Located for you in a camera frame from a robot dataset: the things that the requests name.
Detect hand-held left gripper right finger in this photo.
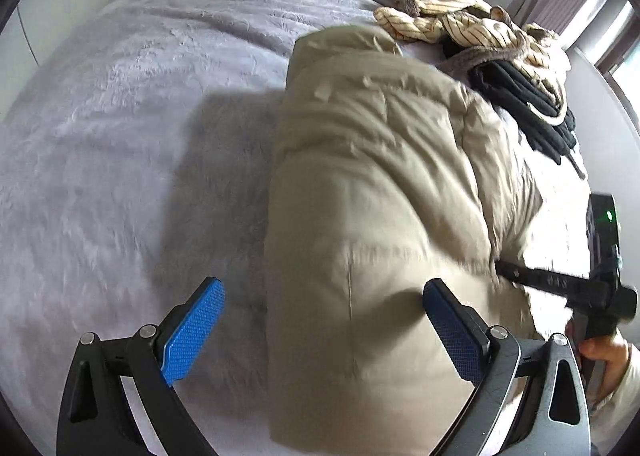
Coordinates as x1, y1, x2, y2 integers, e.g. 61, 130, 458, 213
422, 278, 592, 456

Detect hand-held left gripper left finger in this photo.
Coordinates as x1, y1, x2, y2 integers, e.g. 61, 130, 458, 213
56, 277, 227, 456

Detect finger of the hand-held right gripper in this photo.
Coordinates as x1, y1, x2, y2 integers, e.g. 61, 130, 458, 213
495, 260, 608, 309

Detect beige puffer jacket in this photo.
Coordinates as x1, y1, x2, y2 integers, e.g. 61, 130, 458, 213
262, 25, 571, 456

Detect person's right forearm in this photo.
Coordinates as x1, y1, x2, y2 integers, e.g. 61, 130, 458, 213
587, 346, 640, 456

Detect person's right hand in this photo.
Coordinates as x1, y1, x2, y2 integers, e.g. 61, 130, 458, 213
565, 321, 631, 389

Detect black folded garment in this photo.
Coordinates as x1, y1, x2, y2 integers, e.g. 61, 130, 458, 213
442, 39, 586, 179

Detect window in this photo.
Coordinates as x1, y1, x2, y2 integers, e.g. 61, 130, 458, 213
575, 0, 640, 84

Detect lavender plush blanket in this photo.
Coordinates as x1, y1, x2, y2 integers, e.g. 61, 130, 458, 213
0, 0, 596, 456

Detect cream striped garment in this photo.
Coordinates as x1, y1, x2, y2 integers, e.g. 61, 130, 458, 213
374, 0, 571, 124

